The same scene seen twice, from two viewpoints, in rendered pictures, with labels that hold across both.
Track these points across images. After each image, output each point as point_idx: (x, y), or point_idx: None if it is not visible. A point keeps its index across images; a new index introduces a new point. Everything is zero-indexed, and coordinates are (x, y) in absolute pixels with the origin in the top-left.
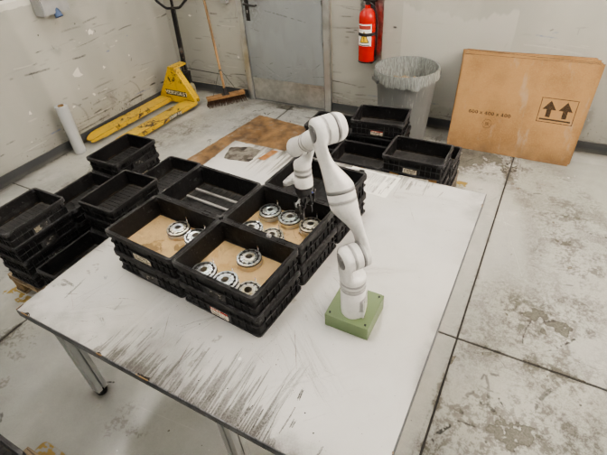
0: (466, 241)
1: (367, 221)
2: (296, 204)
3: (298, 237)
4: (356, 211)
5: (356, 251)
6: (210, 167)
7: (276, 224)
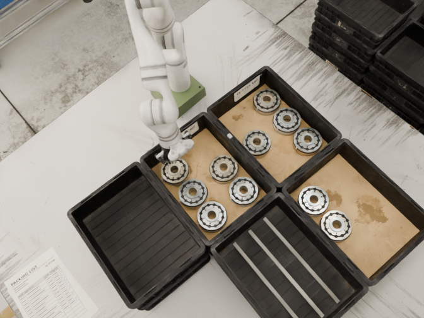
0: (29, 142)
1: None
2: (188, 132)
3: (194, 164)
4: None
5: None
6: None
7: (210, 197)
